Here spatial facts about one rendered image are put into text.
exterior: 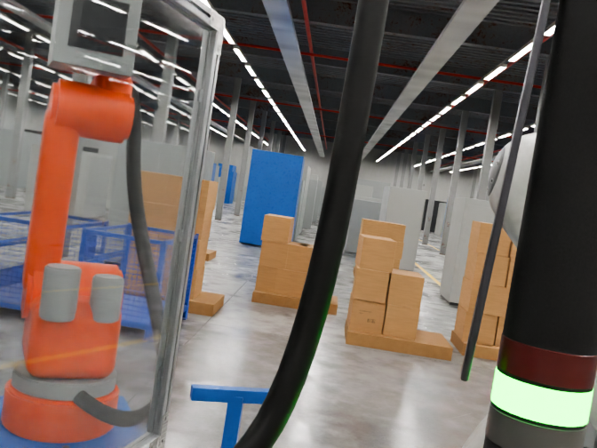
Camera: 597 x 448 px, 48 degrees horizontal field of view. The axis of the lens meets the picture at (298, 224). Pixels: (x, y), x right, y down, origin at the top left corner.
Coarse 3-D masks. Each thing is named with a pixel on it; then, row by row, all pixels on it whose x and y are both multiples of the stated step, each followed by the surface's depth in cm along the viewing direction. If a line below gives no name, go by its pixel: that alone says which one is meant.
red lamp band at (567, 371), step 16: (512, 352) 23; (528, 352) 23; (544, 352) 23; (512, 368) 23; (528, 368) 23; (544, 368) 23; (560, 368) 22; (576, 368) 22; (592, 368) 23; (560, 384) 22; (576, 384) 23; (592, 384) 23
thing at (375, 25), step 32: (384, 0) 20; (352, 64) 20; (352, 96) 20; (352, 128) 20; (352, 160) 20; (352, 192) 20; (320, 224) 21; (320, 256) 20; (320, 288) 20; (320, 320) 20; (288, 352) 20; (288, 384) 20; (256, 416) 21; (288, 416) 20
